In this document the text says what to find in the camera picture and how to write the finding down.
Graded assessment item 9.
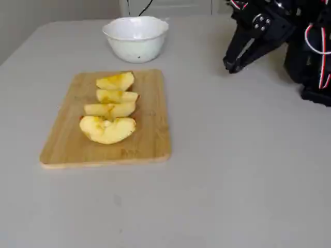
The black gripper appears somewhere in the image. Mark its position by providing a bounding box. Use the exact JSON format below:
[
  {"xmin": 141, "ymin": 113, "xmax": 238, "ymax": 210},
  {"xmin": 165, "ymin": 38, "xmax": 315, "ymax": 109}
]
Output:
[{"xmin": 223, "ymin": 0, "xmax": 296, "ymax": 75}]

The apple slice with red skin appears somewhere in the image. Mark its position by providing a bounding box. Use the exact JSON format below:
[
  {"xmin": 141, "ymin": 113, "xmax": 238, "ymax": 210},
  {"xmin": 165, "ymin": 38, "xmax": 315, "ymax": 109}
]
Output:
[{"xmin": 96, "ymin": 72, "xmax": 136, "ymax": 91}]

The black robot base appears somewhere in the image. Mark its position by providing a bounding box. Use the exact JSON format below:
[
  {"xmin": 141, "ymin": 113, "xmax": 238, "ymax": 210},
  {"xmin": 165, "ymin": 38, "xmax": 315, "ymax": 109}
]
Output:
[{"xmin": 300, "ymin": 84, "xmax": 331, "ymax": 107}]

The white ceramic butterfly bowl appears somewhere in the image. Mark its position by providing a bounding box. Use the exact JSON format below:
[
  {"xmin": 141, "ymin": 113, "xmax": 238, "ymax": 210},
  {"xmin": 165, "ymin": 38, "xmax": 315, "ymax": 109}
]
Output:
[{"xmin": 102, "ymin": 15, "xmax": 170, "ymax": 64}]

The bamboo cutting board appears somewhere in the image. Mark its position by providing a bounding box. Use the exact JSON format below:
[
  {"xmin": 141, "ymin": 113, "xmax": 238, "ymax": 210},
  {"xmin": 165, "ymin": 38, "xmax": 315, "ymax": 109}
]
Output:
[{"xmin": 39, "ymin": 69, "xmax": 172, "ymax": 170}]

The small yellow apple slice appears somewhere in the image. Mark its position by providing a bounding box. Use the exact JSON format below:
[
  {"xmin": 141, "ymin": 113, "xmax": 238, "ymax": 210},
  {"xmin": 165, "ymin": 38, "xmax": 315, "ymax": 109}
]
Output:
[{"xmin": 96, "ymin": 89, "xmax": 140, "ymax": 104}]

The long yellow apple slice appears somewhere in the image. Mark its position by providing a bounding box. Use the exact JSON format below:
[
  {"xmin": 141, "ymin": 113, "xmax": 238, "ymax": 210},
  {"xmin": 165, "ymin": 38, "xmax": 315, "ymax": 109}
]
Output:
[{"xmin": 84, "ymin": 102, "xmax": 137, "ymax": 118}]

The large yellow apple slice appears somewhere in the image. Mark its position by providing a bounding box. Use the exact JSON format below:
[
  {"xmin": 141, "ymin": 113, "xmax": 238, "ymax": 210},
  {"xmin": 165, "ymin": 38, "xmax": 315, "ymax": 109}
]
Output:
[{"xmin": 79, "ymin": 115, "xmax": 137, "ymax": 145}]

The red white servo cable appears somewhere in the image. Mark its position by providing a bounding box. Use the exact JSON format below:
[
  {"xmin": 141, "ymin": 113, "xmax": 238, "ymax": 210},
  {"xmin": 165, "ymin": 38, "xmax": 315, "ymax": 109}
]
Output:
[
  {"xmin": 304, "ymin": 23, "xmax": 331, "ymax": 89},
  {"xmin": 229, "ymin": 0, "xmax": 249, "ymax": 10}
]

